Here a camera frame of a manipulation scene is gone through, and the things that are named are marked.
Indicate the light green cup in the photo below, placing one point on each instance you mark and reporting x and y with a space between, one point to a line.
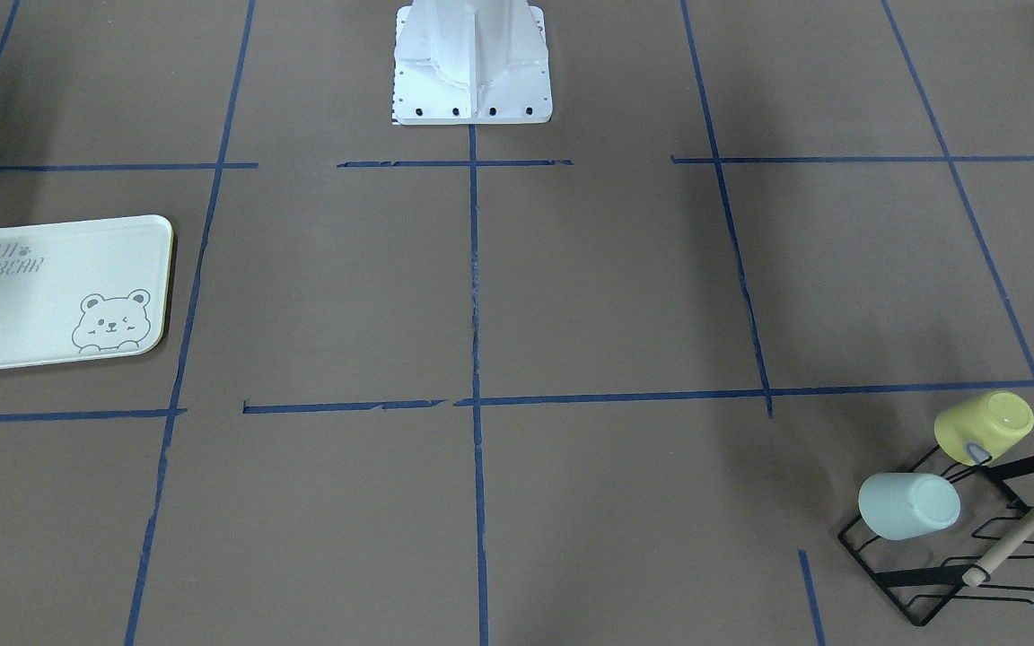
900 506

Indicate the yellow cup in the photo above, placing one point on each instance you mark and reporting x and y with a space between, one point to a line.
983 427

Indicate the white bear tray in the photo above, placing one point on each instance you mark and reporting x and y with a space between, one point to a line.
78 291

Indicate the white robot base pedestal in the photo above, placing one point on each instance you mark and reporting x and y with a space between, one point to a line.
471 62

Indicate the black wire cup rack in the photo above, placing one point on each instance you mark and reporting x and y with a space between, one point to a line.
980 569

